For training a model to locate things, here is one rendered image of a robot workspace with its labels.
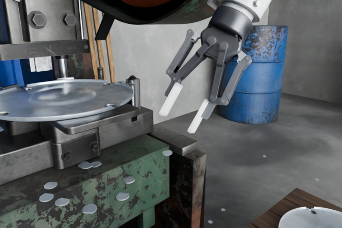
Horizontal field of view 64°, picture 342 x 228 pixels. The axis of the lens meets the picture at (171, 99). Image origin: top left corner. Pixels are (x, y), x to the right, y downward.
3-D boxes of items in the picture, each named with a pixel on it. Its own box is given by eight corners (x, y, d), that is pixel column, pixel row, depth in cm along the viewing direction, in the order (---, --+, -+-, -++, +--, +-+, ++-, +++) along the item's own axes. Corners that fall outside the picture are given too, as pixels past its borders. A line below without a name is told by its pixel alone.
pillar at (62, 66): (71, 93, 77) (65, 43, 73) (63, 95, 76) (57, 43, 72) (67, 92, 79) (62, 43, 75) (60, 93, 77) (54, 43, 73)
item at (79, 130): (144, 171, 54) (142, 106, 50) (76, 203, 45) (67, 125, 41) (83, 134, 71) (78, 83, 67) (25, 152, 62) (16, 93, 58)
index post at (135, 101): (141, 112, 71) (140, 76, 69) (132, 114, 69) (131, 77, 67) (135, 109, 73) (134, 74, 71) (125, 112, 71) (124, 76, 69)
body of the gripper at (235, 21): (212, -2, 49) (187, 44, 50) (255, 15, 46) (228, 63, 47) (220, 14, 56) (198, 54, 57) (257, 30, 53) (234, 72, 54)
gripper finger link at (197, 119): (208, 100, 53) (211, 101, 53) (191, 131, 54) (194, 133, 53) (204, 97, 50) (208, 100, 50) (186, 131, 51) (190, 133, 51)
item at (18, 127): (97, 114, 70) (96, 102, 69) (9, 136, 57) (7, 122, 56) (69, 101, 81) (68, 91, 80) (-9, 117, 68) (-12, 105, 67)
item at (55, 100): (70, 78, 76) (70, 75, 76) (159, 90, 63) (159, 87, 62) (-51, 105, 52) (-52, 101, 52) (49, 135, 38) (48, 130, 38)
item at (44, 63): (54, 69, 65) (52, 54, 64) (32, 72, 62) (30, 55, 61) (48, 67, 67) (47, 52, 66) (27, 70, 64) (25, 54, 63)
